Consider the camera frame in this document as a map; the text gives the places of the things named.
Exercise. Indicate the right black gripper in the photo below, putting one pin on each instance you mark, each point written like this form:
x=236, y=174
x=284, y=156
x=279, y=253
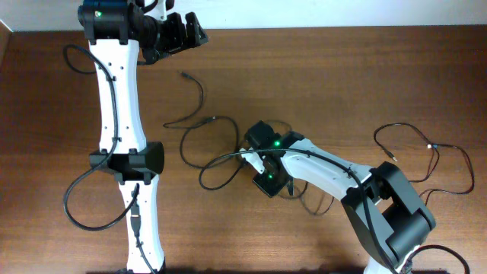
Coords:
x=268, y=188

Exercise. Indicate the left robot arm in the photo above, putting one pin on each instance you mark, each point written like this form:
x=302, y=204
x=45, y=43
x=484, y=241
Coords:
x=119, y=33

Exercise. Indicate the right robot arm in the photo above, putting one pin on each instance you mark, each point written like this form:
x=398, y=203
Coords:
x=389, y=218

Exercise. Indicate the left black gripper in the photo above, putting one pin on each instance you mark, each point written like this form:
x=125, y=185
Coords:
x=195, y=30

